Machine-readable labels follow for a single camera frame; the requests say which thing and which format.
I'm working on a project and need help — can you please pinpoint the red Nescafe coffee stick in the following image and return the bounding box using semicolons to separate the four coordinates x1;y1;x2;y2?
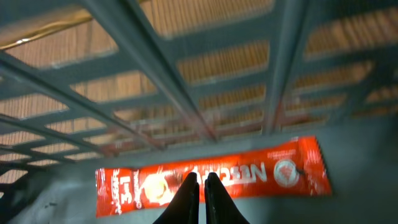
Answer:
95;136;332;218

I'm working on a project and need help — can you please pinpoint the grey plastic shopping basket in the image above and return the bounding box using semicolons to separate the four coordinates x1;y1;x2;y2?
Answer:
1;1;397;223

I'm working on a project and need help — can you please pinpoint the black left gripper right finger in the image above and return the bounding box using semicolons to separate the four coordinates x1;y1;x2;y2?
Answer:
205;172;249;224

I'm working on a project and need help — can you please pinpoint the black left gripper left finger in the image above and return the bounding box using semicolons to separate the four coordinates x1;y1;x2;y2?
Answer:
153;172;200;224

